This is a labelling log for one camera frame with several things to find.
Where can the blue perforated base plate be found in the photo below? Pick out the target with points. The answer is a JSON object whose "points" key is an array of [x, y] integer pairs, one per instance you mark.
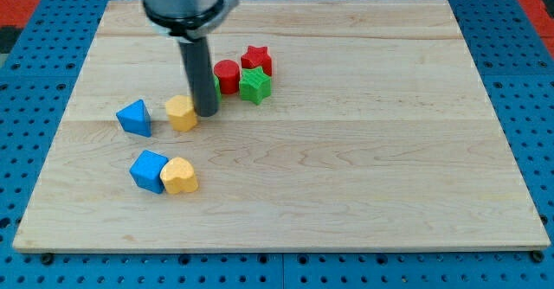
{"points": [[40, 72]]}

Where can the blue cube block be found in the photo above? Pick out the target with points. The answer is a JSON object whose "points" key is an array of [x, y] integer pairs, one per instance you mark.
{"points": [[146, 169]]}

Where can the red star block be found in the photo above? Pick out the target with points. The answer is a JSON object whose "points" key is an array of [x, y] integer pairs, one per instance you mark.
{"points": [[257, 57]]}

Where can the yellow heart block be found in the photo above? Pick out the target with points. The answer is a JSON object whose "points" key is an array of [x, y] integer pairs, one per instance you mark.
{"points": [[178, 175]]}

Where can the green block behind rod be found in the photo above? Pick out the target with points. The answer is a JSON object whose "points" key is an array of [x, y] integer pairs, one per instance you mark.
{"points": [[217, 89]]}

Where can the yellow pentagon block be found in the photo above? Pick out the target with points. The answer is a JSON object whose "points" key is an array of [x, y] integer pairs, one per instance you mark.
{"points": [[181, 113]]}

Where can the blue triangle block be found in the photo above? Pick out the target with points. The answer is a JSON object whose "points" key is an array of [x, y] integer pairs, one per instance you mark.
{"points": [[135, 119]]}

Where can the wooden board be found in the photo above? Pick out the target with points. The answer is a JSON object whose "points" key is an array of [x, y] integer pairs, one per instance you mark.
{"points": [[378, 136]]}

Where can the red cylinder block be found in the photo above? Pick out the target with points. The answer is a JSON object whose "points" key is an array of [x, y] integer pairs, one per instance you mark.
{"points": [[228, 74]]}

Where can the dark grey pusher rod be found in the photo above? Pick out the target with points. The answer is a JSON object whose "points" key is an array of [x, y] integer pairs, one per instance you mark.
{"points": [[197, 66]]}

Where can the green star block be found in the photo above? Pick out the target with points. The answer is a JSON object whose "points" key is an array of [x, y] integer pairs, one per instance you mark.
{"points": [[255, 85]]}

